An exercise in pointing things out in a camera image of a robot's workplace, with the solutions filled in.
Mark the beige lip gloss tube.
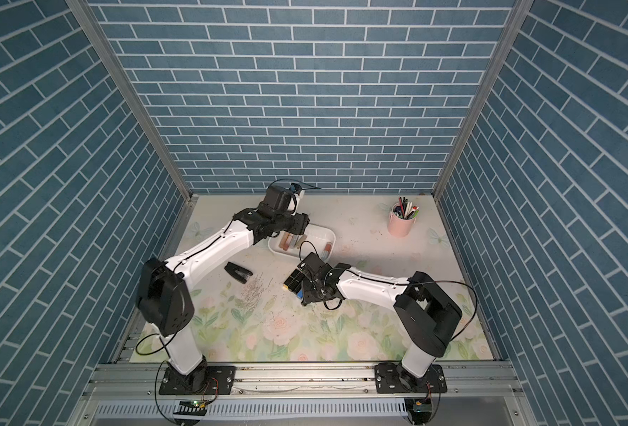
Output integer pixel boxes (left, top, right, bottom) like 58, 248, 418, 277
280, 233, 293, 250

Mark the gold lipstick tube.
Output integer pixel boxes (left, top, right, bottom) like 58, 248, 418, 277
296, 234, 307, 249

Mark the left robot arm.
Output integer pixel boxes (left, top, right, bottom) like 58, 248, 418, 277
135, 181, 310, 376

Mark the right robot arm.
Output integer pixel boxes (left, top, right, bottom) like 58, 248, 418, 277
285, 253, 463, 380

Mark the black silver-band lipstick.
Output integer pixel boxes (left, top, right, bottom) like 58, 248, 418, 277
290, 276, 302, 297

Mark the white storage box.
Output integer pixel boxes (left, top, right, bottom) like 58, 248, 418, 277
267, 224, 336, 262

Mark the detached black gripper finger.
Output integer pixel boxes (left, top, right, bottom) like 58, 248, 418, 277
225, 262, 253, 284

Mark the pink metal pen bucket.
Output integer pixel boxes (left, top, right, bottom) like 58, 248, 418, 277
388, 212, 416, 238

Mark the right green circuit board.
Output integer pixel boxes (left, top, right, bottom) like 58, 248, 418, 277
404, 399, 433, 425

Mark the green circuit board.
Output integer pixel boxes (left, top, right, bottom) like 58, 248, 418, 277
173, 400, 208, 417
404, 399, 433, 425

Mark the left green circuit board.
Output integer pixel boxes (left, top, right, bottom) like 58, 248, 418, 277
173, 400, 208, 417

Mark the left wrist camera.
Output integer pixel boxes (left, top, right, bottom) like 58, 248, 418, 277
288, 182, 303, 214

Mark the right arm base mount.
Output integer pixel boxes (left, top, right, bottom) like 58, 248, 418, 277
374, 362, 448, 394

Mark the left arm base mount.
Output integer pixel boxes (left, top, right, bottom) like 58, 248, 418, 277
158, 365, 236, 396

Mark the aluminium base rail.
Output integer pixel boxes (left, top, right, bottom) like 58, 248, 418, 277
69, 361, 535, 425

